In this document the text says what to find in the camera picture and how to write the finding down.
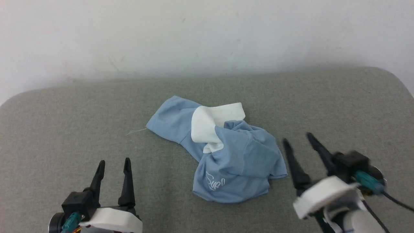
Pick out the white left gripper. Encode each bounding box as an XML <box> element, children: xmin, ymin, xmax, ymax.
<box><xmin>79</xmin><ymin>158</ymin><xmax>143</xmax><ymax>233</ymax></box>

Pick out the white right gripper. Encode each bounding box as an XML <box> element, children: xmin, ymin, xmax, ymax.
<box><xmin>283</xmin><ymin>132</ymin><xmax>366</xmax><ymax>220</ymax></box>

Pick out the light blue white-collared T-shirt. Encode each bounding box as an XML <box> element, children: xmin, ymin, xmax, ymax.
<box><xmin>146</xmin><ymin>95</ymin><xmax>288</xmax><ymax>204</ymax></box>

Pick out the grey fabric sofa cushion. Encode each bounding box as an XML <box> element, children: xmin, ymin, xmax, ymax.
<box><xmin>0</xmin><ymin>66</ymin><xmax>414</xmax><ymax>233</ymax></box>

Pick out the left camera cable teal plug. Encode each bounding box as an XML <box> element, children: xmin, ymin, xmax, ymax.
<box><xmin>61</xmin><ymin>212</ymin><xmax>82</xmax><ymax>233</ymax></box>

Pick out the camera cable teal plug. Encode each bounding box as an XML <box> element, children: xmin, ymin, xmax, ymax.
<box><xmin>354</xmin><ymin>171</ymin><xmax>414</xmax><ymax>211</ymax></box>
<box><xmin>61</xmin><ymin>212</ymin><xmax>82</xmax><ymax>233</ymax></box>

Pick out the right camera cable teal plug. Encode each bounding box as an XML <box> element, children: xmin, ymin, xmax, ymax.
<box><xmin>354</xmin><ymin>171</ymin><xmax>414</xmax><ymax>211</ymax></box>

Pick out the thin black right gripper cable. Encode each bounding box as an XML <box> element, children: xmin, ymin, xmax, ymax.
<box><xmin>362</xmin><ymin>200</ymin><xmax>390</xmax><ymax>233</ymax></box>

